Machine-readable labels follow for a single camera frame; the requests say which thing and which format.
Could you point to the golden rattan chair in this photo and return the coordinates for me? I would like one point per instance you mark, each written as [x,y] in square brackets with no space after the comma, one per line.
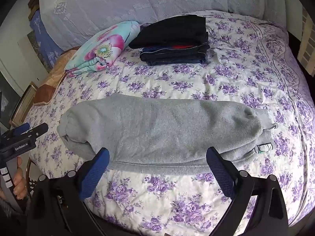
[31,177]

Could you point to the grey sweatshirt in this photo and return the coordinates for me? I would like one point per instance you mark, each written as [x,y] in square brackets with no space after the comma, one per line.
[160,132]

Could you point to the blue patterned cloth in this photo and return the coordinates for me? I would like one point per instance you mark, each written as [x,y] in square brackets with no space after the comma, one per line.
[43,39]

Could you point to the brown cushion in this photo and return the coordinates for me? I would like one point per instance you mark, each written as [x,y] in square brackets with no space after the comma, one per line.
[44,94]

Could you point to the person's left hand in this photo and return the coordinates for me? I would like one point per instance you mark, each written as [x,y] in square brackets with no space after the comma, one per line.
[19,179]

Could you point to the tan cloth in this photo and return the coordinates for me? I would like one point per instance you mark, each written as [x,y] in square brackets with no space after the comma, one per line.
[65,66]

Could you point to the white wardrobe door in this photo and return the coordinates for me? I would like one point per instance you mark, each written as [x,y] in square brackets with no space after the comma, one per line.
[17,61]

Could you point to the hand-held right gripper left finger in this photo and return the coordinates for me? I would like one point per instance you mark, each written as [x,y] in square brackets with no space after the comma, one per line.
[94,174]

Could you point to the stack of dark folded clothes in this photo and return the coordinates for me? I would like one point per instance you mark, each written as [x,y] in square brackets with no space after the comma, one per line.
[172,32]

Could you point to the purple floral bedspread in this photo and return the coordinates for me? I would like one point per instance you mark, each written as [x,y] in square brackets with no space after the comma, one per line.
[221,83]

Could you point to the lavender lace cover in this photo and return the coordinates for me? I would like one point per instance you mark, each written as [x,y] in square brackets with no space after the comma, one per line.
[147,2]

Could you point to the folded floral blanket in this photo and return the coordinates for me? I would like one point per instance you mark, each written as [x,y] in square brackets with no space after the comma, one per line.
[103,46]

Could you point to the navy folded garment red stripe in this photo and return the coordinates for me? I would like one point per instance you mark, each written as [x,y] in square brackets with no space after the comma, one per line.
[172,55]

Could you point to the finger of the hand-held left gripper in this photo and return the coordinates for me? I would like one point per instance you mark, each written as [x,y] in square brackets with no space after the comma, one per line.
[21,128]
[37,130]

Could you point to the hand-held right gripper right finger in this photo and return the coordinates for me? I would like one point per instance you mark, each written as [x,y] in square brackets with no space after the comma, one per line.
[219,174]

